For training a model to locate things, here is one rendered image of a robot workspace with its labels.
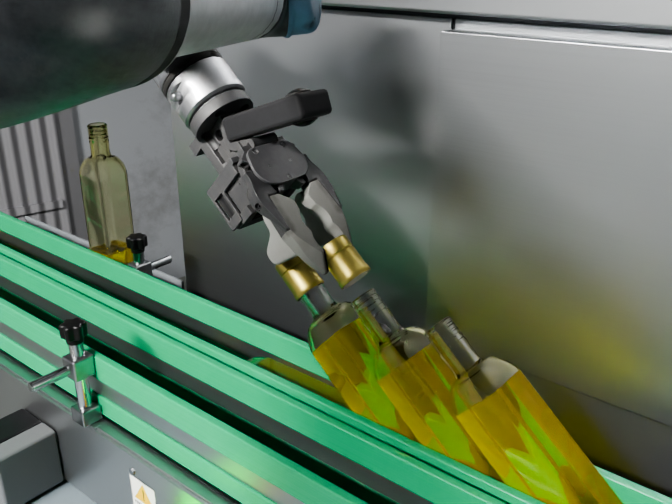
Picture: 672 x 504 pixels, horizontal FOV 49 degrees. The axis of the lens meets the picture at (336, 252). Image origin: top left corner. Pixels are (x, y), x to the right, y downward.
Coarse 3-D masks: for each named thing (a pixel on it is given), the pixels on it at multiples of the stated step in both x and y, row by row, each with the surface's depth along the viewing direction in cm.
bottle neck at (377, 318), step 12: (372, 288) 73; (360, 300) 72; (372, 300) 72; (360, 312) 72; (372, 312) 72; (384, 312) 72; (372, 324) 72; (384, 324) 71; (396, 324) 72; (384, 336) 71
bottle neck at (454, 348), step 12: (444, 324) 67; (432, 336) 67; (444, 336) 67; (456, 336) 67; (444, 348) 67; (456, 348) 67; (468, 348) 67; (444, 360) 68; (456, 360) 67; (468, 360) 66; (456, 372) 67
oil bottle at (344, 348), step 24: (336, 312) 75; (312, 336) 76; (336, 336) 73; (360, 336) 74; (336, 360) 74; (360, 360) 73; (336, 384) 76; (360, 384) 73; (360, 408) 74; (384, 408) 72; (408, 432) 71
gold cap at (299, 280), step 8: (280, 264) 77; (288, 264) 77; (296, 264) 77; (304, 264) 77; (280, 272) 78; (288, 272) 77; (296, 272) 77; (304, 272) 77; (312, 272) 77; (288, 280) 77; (296, 280) 77; (304, 280) 76; (312, 280) 77; (320, 280) 77; (296, 288) 77; (304, 288) 76; (296, 296) 77
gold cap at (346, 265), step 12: (336, 240) 72; (348, 240) 73; (336, 252) 72; (348, 252) 72; (336, 264) 72; (348, 264) 72; (360, 264) 72; (336, 276) 72; (348, 276) 72; (360, 276) 75
